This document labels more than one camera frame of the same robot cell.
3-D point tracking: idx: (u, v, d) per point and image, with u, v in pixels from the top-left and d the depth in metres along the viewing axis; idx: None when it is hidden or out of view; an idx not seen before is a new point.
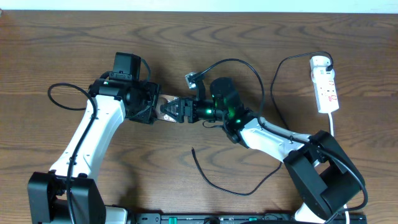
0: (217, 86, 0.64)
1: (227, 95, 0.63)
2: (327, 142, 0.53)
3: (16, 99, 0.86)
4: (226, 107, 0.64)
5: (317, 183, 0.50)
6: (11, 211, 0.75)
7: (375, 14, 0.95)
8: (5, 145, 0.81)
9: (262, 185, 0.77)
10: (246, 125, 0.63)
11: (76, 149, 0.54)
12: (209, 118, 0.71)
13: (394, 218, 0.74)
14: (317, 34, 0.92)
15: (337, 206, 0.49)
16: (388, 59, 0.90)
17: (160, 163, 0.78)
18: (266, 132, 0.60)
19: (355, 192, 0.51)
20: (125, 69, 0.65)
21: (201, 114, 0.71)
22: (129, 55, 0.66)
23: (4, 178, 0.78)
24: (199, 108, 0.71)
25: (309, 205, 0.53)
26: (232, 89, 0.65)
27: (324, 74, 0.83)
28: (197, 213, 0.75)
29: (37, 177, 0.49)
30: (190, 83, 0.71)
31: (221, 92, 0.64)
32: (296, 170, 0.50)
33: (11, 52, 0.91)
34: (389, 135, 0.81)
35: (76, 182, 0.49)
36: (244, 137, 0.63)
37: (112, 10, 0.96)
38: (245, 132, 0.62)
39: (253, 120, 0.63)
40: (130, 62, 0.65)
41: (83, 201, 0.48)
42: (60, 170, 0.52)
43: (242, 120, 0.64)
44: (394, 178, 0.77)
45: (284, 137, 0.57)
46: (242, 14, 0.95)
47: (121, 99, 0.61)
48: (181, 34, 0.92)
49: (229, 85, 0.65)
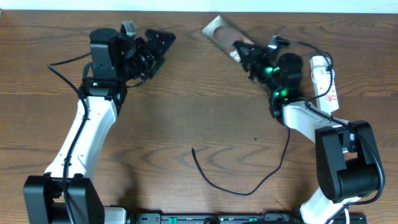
0: (291, 64, 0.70)
1: (292, 74, 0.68)
2: (364, 130, 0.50)
3: (15, 99, 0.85)
4: (285, 84, 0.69)
5: (338, 161, 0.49)
6: (10, 211, 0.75)
7: (375, 14, 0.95)
8: (5, 145, 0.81)
9: (262, 185, 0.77)
10: (291, 103, 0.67)
11: (71, 150, 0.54)
12: (259, 77, 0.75)
13: (395, 218, 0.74)
14: (316, 34, 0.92)
15: (350, 191, 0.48)
16: (388, 58, 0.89)
17: (160, 163, 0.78)
18: (308, 111, 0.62)
19: (372, 188, 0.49)
20: (105, 60, 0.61)
21: (258, 68, 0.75)
22: (104, 43, 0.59)
23: (4, 178, 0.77)
24: (260, 65, 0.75)
25: (321, 181, 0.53)
26: (299, 71, 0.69)
27: (324, 74, 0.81)
28: (197, 213, 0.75)
29: (32, 180, 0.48)
30: (273, 43, 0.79)
31: (286, 69, 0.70)
32: (324, 141, 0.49)
33: (10, 51, 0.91)
34: (389, 134, 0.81)
35: (72, 182, 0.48)
36: (283, 114, 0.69)
37: (112, 10, 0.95)
38: (287, 108, 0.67)
39: (300, 101, 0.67)
40: (107, 53, 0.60)
41: (80, 201, 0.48)
42: (55, 170, 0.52)
43: (290, 99, 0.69)
44: (394, 178, 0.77)
45: (326, 117, 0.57)
46: (242, 14, 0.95)
47: (112, 99, 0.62)
48: (181, 34, 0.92)
49: (297, 66, 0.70)
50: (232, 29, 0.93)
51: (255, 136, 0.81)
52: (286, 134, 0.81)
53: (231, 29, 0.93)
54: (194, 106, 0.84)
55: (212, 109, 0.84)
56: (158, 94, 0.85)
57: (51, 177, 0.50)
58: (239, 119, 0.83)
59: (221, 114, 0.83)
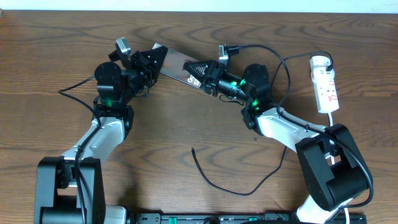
0: (255, 75, 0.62)
1: (260, 86, 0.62)
2: (341, 134, 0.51)
3: (15, 99, 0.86)
4: (254, 96, 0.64)
5: (326, 171, 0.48)
6: (12, 211, 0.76)
7: (375, 14, 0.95)
8: (5, 145, 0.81)
9: (262, 185, 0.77)
10: (264, 112, 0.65)
11: (85, 143, 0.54)
12: (225, 93, 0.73)
13: (394, 218, 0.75)
14: (316, 34, 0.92)
15: (342, 197, 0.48)
16: (388, 58, 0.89)
17: (160, 163, 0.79)
18: (283, 120, 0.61)
19: (362, 190, 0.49)
20: (112, 97, 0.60)
21: (221, 86, 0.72)
22: (109, 85, 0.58)
23: (4, 178, 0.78)
24: (222, 81, 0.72)
25: (312, 193, 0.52)
26: (267, 81, 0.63)
27: (324, 74, 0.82)
28: (197, 213, 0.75)
29: (45, 161, 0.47)
30: (223, 53, 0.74)
31: (254, 83, 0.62)
32: (306, 155, 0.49)
33: (10, 52, 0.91)
34: (389, 134, 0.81)
35: (83, 161, 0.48)
36: (260, 124, 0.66)
37: (112, 10, 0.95)
38: (261, 118, 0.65)
39: (272, 109, 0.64)
40: (114, 92, 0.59)
41: (89, 180, 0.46)
42: (68, 155, 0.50)
43: (261, 108, 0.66)
44: (393, 178, 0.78)
45: (300, 126, 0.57)
46: (242, 14, 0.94)
47: (122, 118, 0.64)
48: (181, 34, 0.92)
49: (264, 76, 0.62)
50: (175, 53, 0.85)
51: (255, 136, 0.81)
52: None
53: (175, 53, 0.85)
54: (194, 106, 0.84)
55: (212, 109, 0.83)
56: (158, 94, 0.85)
57: (64, 159, 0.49)
58: (239, 118, 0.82)
59: (221, 114, 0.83)
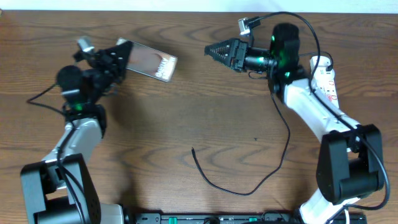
0: (283, 32, 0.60)
1: (287, 40, 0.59)
2: (373, 135, 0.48)
3: (15, 99, 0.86)
4: (281, 56, 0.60)
5: (343, 168, 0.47)
6: (11, 211, 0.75)
7: (375, 14, 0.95)
8: (5, 145, 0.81)
9: (262, 185, 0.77)
10: (295, 81, 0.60)
11: (63, 144, 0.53)
12: (255, 70, 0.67)
13: (394, 218, 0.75)
14: (316, 34, 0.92)
15: (349, 193, 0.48)
16: (388, 58, 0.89)
17: (160, 163, 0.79)
18: (313, 98, 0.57)
19: (370, 191, 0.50)
20: (80, 99, 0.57)
21: (248, 61, 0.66)
22: (75, 89, 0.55)
23: (4, 178, 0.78)
24: (249, 56, 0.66)
25: (320, 183, 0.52)
26: (295, 38, 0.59)
27: (324, 74, 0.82)
28: (197, 213, 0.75)
29: (26, 168, 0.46)
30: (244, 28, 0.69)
31: (281, 37, 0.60)
32: (331, 149, 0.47)
33: (10, 52, 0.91)
34: (389, 134, 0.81)
35: (64, 158, 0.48)
36: (285, 93, 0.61)
37: (112, 11, 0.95)
38: (290, 88, 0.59)
39: (304, 79, 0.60)
40: (81, 95, 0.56)
41: (76, 175, 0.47)
42: (49, 158, 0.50)
43: (291, 74, 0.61)
44: (394, 178, 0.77)
45: (331, 113, 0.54)
46: (242, 14, 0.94)
47: (95, 116, 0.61)
48: (181, 34, 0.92)
49: (293, 33, 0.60)
50: (142, 47, 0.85)
51: (255, 136, 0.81)
52: (286, 134, 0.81)
53: (141, 47, 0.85)
54: (194, 106, 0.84)
55: (212, 109, 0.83)
56: (158, 94, 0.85)
57: (46, 163, 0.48)
58: (239, 118, 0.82)
59: (221, 114, 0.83)
